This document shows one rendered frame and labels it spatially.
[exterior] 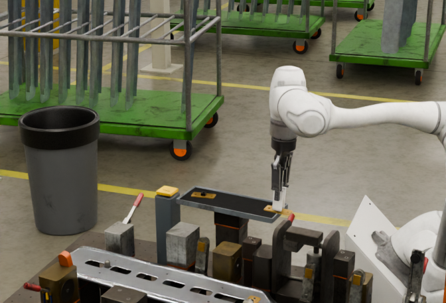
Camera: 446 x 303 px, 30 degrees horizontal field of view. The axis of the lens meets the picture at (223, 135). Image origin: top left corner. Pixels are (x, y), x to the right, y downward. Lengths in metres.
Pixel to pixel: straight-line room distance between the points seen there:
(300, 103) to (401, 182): 3.98
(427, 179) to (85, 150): 2.55
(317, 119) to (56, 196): 3.22
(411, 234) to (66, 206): 2.74
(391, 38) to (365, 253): 5.78
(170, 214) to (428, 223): 0.92
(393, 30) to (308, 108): 6.47
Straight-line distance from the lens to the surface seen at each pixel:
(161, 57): 9.00
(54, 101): 7.13
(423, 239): 3.05
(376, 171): 6.36
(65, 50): 6.96
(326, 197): 5.86
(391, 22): 8.67
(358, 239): 3.08
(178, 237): 2.79
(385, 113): 2.49
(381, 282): 3.09
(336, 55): 8.61
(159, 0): 8.87
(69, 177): 5.20
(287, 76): 2.38
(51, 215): 5.33
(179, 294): 2.67
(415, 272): 2.55
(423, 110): 2.58
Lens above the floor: 2.35
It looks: 20 degrees down
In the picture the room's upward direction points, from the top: straight up
